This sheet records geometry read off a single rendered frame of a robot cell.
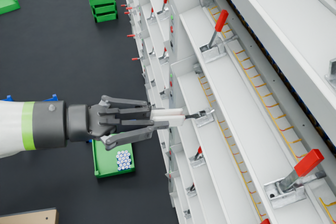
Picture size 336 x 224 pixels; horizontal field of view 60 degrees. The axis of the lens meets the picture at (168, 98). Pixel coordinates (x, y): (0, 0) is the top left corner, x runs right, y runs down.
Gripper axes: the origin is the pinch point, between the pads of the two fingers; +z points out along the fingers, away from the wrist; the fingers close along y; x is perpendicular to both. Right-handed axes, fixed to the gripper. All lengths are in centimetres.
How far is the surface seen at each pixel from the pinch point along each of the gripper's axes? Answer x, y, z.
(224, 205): -2.4, 19.5, 7.1
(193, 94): -1.4, -8.0, 8.8
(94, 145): -89, -56, -13
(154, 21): -19, -69, 13
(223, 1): 22.3, -10.1, 9.6
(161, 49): -20, -51, 12
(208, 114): 1.6, 0.8, 9.0
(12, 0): -107, -240, -80
